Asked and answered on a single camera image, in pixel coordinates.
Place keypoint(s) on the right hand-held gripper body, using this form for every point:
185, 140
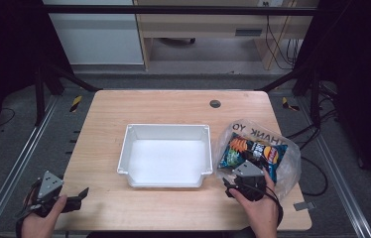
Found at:
248, 180

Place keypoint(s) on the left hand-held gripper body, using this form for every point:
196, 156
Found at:
49, 185

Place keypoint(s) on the blue chip packet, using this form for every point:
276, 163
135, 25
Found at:
238, 148

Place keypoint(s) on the clear plastic bag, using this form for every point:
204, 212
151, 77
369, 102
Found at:
289, 173

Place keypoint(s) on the white plastic bin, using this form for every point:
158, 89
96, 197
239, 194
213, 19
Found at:
167, 158

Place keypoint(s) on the person's right hand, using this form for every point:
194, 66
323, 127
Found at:
261, 214

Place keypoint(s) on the person's left hand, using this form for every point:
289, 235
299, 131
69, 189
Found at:
39, 224

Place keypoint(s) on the grey tape piece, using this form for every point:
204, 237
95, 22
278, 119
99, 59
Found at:
304, 206

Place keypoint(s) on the yellow black tape strip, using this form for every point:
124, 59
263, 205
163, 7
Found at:
286, 104
76, 103

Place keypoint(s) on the white cabinet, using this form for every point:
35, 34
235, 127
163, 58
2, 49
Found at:
97, 36

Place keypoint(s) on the aluminium floor rail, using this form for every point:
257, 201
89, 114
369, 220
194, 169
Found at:
18, 165
335, 178

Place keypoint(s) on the black metal frame stand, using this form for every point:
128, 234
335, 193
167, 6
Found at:
39, 95
314, 99

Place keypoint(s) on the white wall socket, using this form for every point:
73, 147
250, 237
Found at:
270, 2

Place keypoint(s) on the black horizontal frame bar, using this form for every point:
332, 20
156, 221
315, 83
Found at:
173, 10

